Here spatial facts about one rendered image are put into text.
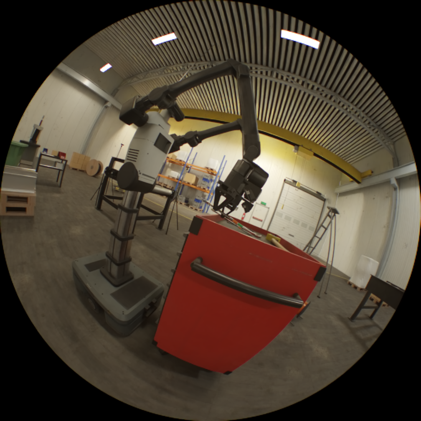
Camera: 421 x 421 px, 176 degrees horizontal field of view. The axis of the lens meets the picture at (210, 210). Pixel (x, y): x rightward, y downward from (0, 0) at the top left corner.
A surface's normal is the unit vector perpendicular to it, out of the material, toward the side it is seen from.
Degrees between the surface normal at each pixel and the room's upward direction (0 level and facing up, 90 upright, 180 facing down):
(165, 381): 0
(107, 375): 0
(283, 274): 90
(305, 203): 90
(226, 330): 90
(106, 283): 0
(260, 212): 90
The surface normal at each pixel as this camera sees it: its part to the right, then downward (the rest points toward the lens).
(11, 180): 0.91, 0.37
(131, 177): -0.22, -0.01
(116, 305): 0.36, -0.93
